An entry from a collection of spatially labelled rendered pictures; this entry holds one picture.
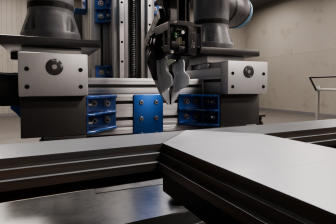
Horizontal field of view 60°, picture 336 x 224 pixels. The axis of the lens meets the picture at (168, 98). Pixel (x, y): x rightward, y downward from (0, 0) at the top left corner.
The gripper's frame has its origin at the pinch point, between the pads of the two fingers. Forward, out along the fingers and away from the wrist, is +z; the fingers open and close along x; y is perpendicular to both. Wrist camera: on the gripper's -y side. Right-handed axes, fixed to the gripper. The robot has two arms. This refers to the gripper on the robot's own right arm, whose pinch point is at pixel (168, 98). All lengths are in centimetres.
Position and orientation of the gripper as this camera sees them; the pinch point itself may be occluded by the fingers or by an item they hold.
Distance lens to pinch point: 59.6
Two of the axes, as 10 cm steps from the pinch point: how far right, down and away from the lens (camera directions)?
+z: 0.0, 10.0, 0.4
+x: 9.0, -0.2, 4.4
